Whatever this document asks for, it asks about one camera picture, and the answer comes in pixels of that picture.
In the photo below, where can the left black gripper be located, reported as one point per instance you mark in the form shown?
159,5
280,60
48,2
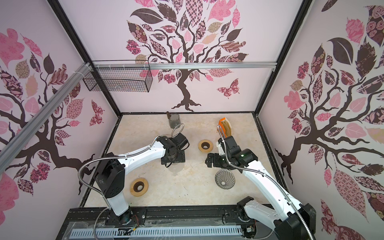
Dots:
181,158

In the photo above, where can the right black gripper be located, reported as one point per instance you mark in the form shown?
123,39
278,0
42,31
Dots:
215,163

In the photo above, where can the orange coffee filter pack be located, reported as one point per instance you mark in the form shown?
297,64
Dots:
224,128

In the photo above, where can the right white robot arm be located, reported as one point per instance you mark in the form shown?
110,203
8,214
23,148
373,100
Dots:
287,217

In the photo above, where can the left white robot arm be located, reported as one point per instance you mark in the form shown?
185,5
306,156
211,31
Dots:
110,177

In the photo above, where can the grey glass dripper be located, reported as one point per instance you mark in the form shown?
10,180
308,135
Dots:
225,179

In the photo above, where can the grey glass measuring cup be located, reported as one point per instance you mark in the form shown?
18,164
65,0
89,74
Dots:
174,119

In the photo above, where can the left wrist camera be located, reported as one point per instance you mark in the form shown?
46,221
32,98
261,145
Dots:
181,142

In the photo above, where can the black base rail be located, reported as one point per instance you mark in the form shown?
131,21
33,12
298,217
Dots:
167,216

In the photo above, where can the black wire basket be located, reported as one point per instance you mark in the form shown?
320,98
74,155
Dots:
120,76

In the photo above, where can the rear aluminium rail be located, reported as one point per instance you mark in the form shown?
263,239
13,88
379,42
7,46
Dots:
190,66

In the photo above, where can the aluminium rail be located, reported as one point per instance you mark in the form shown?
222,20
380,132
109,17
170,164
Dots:
190,66
11,150

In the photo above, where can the white slotted cable duct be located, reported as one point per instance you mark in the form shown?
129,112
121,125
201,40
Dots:
152,232

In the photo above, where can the left aluminium rail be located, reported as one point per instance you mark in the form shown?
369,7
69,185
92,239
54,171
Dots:
11,150

